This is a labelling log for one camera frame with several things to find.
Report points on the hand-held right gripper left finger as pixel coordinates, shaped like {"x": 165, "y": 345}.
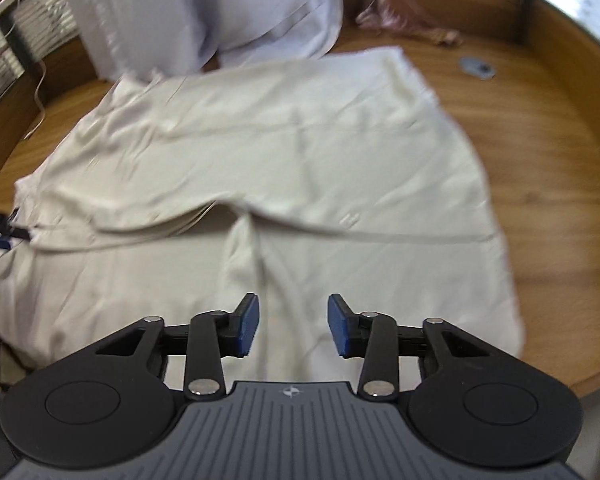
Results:
{"x": 247, "y": 325}

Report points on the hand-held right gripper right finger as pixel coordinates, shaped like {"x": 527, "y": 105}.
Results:
{"x": 339, "y": 325}

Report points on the cream t-shirt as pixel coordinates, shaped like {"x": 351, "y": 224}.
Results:
{"x": 280, "y": 160}

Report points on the white shirt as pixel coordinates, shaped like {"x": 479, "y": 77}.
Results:
{"x": 145, "y": 10}

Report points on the white satin garment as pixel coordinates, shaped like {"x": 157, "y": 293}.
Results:
{"x": 290, "y": 35}

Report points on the pink cloth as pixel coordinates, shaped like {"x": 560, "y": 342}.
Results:
{"x": 395, "y": 15}

